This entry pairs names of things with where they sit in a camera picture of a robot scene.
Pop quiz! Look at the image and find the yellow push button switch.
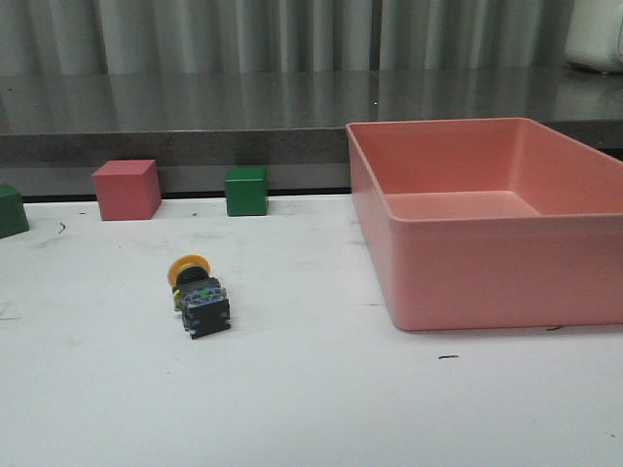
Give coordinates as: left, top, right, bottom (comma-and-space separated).
167, 254, 231, 340

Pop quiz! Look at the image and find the green cube block centre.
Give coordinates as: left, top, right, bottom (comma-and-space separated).
225, 166, 268, 217

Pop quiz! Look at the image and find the pink plastic bin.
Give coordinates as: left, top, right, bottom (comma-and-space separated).
347, 118, 622, 331

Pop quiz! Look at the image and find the pink cube block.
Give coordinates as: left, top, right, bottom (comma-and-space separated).
92, 160, 162, 221

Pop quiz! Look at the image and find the dark grey counter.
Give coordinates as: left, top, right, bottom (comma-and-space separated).
1, 67, 622, 200

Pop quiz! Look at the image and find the green block at left edge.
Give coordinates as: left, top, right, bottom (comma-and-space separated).
0, 183, 30, 238

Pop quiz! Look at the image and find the grey curtain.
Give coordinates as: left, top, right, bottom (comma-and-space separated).
1, 1, 573, 76

